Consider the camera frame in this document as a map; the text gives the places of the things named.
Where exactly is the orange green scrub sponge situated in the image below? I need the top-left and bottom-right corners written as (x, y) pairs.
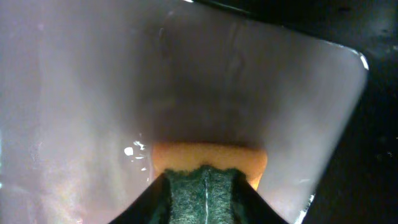
top-left (152, 142), bottom-right (267, 224)

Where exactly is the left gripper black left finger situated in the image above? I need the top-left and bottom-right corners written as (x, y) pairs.
top-left (109, 174), bottom-right (170, 224)

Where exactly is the dark rectangular sponge tray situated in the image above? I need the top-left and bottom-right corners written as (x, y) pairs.
top-left (1, 0), bottom-right (368, 223)

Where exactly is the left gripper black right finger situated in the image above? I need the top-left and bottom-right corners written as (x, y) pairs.
top-left (234, 172), bottom-right (288, 224)

